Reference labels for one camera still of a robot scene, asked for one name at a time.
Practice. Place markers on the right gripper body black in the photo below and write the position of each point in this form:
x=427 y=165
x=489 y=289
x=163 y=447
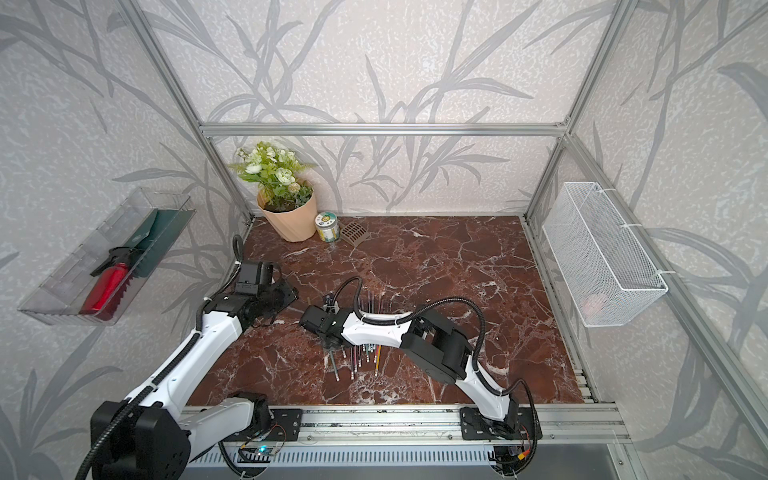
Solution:
x=323 y=343

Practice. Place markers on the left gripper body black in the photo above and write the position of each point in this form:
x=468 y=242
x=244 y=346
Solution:
x=276 y=298

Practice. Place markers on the green pencil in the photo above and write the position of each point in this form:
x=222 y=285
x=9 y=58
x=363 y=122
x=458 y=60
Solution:
x=333 y=365

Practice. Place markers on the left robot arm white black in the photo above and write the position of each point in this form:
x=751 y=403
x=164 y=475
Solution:
x=145 y=436

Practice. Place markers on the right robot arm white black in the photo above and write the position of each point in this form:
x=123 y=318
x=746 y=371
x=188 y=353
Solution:
x=429 y=339

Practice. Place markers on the yellow pencil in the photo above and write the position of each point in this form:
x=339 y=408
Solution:
x=377 y=359

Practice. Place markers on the terracotta flower pot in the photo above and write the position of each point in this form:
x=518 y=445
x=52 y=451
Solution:
x=293 y=226

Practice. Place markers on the brown drain grate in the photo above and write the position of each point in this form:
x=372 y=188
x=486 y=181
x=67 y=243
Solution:
x=354 y=233

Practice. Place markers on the small tin can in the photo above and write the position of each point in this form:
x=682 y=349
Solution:
x=327 y=226

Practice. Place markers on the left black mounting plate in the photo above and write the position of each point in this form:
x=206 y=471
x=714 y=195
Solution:
x=286 y=425

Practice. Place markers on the black mounting plate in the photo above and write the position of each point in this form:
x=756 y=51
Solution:
x=475 y=426
x=286 y=425

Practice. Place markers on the green plant white flowers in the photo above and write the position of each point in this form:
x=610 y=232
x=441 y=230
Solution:
x=276 y=171

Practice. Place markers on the green circuit board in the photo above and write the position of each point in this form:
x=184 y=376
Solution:
x=261 y=454

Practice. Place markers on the red spray bottle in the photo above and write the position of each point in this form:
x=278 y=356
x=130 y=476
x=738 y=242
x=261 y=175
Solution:
x=113 y=277

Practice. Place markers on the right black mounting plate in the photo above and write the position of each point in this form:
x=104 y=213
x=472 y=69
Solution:
x=475 y=426

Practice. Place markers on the pink object in basket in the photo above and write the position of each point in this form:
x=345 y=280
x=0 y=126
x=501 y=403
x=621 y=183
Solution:
x=593 y=305

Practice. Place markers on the clear plastic wall tray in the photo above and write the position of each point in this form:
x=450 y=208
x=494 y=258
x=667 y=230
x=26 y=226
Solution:
x=58 y=299

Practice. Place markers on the white wire mesh basket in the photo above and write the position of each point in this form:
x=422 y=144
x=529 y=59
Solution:
x=597 y=251

